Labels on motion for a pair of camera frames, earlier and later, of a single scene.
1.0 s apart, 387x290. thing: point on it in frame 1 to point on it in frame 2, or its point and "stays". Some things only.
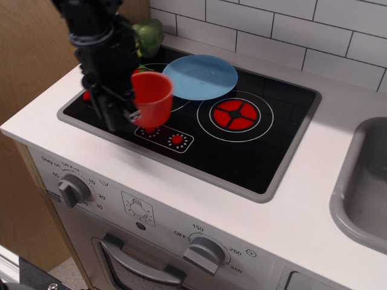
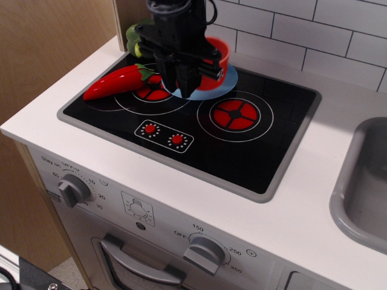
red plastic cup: [153, 92] to [207, 82]
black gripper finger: [113, 113] to [167, 71]
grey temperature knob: [205, 254] stays
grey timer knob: [74, 190] stays
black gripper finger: [130, 110] to [189, 77]
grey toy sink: [358, 202] stays
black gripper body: [109, 67] to [179, 32]
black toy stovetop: [246, 140] stays
